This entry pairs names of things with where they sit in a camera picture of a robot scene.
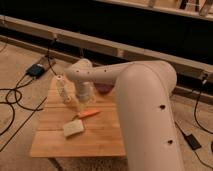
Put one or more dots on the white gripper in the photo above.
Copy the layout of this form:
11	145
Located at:
83	93

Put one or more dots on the orange pepper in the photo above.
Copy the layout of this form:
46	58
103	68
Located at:
86	113

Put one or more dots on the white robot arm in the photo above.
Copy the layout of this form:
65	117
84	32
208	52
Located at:
142	90

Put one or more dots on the dark red ceramic bowl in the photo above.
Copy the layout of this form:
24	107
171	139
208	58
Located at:
104	88

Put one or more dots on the beige sponge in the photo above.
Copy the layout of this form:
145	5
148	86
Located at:
73	127

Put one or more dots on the wooden table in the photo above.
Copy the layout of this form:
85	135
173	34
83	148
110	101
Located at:
101	137

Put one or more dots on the black power adapter left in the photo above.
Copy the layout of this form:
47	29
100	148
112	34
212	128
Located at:
35	71

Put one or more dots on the black power adapter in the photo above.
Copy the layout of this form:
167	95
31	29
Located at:
192	142
35	71

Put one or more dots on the black power adapter right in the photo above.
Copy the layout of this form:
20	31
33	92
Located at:
192	142

